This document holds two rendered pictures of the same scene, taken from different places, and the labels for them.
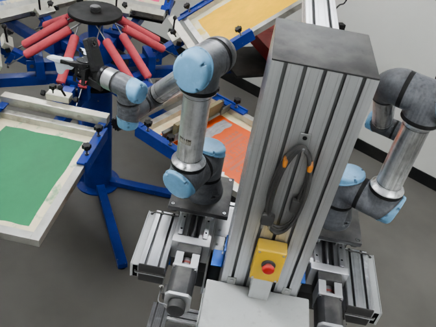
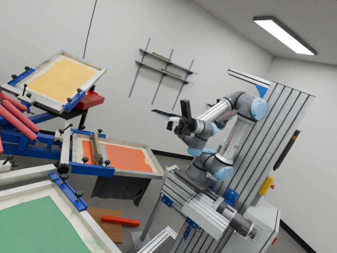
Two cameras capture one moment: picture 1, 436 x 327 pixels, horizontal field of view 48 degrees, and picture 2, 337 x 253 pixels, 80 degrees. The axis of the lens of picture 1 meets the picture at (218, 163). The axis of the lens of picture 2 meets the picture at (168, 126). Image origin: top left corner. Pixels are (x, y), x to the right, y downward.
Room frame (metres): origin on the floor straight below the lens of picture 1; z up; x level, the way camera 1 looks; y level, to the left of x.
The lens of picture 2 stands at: (1.10, 1.32, 1.87)
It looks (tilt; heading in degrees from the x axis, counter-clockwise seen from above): 15 degrees down; 297
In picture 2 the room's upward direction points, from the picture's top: 23 degrees clockwise
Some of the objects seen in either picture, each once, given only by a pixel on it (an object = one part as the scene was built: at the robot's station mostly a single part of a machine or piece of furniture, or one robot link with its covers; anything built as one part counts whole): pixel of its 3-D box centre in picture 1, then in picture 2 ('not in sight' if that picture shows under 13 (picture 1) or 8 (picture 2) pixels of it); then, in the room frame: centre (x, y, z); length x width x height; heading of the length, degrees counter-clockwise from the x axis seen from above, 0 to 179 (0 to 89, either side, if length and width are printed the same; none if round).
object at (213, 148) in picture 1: (207, 157); (205, 156); (1.40, 0.04, 1.42); 0.13 x 0.12 x 0.14; 154
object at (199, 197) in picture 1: (204, 181); (197, 170); (1.40, 0.04, 1.31); 0.15 x 0.15 x 0.10
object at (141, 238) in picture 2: not in sight; (156, 207); (1.73, -0.44, 0.48); 0.22 x 0.22 x 0.96; 57
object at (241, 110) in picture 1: (224, 105); (89, 135); (2.50, 0.02, 0.97); 0.30 x 0.05 x 0.07; 57
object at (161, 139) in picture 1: (158, 141); (94, 169); (2.03, 0.32, 0.97); 0.30 x 0.05 x 0.07; 57
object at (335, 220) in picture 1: (334, 207); not in sight; (1.39, -0.46, 1.31); 0.15 x 0.15 x 0.10
